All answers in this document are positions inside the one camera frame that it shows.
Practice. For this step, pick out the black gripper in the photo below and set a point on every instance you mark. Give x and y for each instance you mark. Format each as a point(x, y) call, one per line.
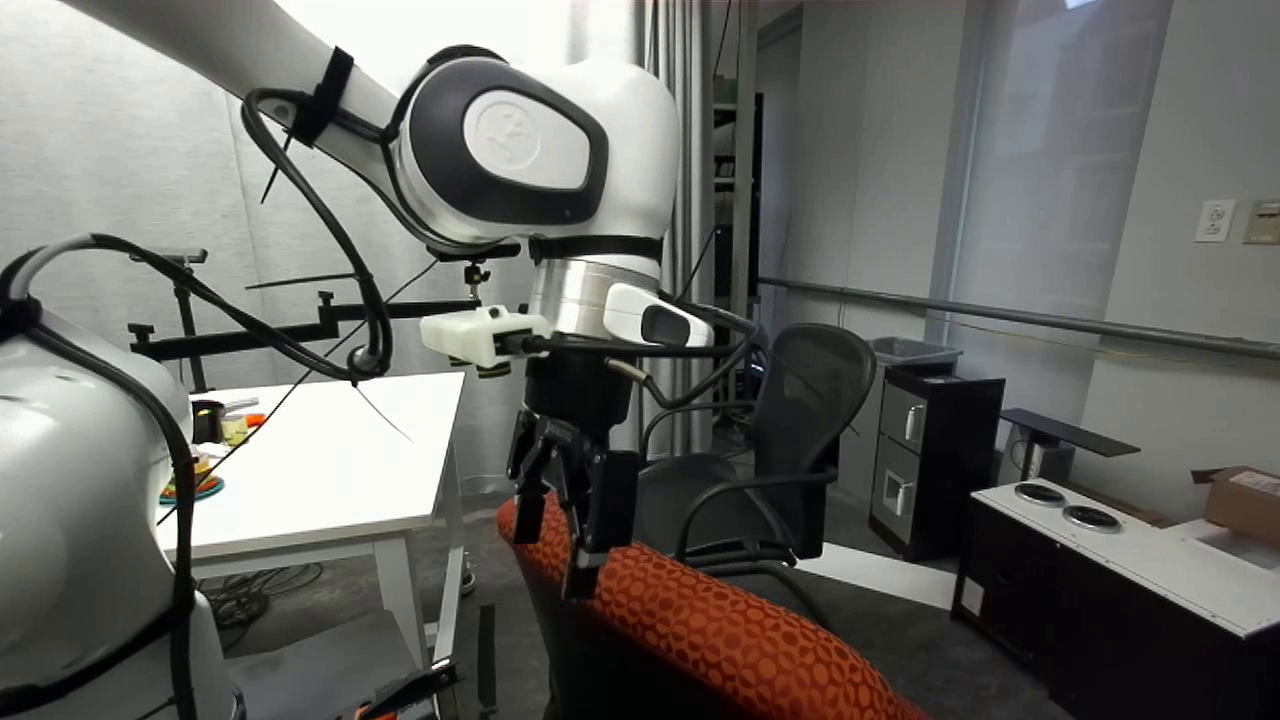
point(576, 392)

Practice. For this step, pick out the orange fabric office chair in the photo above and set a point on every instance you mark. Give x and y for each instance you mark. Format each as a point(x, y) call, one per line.
point(721, 625)

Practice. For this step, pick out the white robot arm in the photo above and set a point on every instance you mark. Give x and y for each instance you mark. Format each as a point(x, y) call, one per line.
point(535, 135)

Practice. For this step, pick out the black mesh office chair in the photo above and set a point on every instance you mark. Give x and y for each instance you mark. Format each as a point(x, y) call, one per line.
point(815, 385)

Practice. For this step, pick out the white table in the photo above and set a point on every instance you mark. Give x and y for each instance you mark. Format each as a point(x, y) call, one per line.
point(345, 466)

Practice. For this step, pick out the colourful toy pile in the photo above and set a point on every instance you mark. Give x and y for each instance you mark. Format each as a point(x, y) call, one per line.
point(205, 471)

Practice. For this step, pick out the small black cup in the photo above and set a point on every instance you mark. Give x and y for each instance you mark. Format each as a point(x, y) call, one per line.
point(205, 420)

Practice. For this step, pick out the black file cabinet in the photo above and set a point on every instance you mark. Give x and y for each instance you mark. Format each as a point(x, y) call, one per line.
point(955, 452)

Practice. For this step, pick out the black flat stand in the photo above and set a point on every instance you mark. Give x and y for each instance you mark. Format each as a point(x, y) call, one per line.
point(1066, 430)

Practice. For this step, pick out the black cabinet white top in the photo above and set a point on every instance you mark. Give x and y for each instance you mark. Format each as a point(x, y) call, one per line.
point(1066, 602)

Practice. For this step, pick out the cardboard box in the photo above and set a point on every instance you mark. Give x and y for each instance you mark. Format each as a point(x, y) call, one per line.
point(1247, 504)

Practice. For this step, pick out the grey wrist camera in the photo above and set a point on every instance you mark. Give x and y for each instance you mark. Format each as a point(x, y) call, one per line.
point(657, 320)

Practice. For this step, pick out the black camera mounting bar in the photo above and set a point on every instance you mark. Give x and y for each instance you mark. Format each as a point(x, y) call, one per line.
point(267, 336)

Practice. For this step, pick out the grey wall rail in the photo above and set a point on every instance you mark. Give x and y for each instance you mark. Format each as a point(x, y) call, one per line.
point(1013, 318)

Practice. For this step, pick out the white light switch plate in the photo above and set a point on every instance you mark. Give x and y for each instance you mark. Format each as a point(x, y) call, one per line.
point(1213, 223)

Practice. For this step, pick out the beige wall plate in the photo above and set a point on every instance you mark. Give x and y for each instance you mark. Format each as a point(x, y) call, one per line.
point(1266, 223)

